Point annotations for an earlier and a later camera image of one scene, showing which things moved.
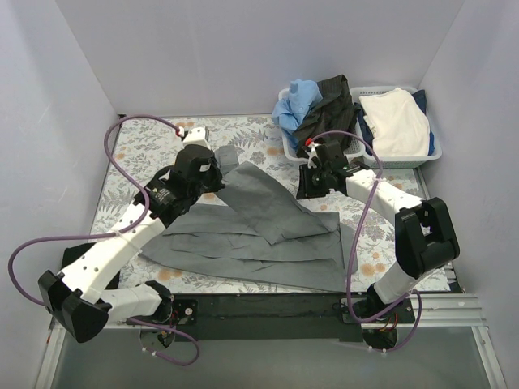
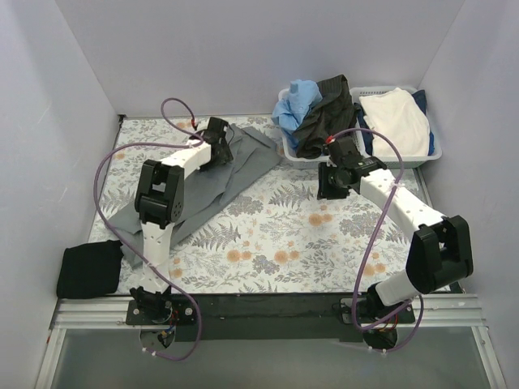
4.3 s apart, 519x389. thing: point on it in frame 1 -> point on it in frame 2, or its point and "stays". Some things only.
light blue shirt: (289, 112) stays
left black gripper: (213, 178) -> (221, 151)
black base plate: (283, 317) stays
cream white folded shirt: (397, 123) stays
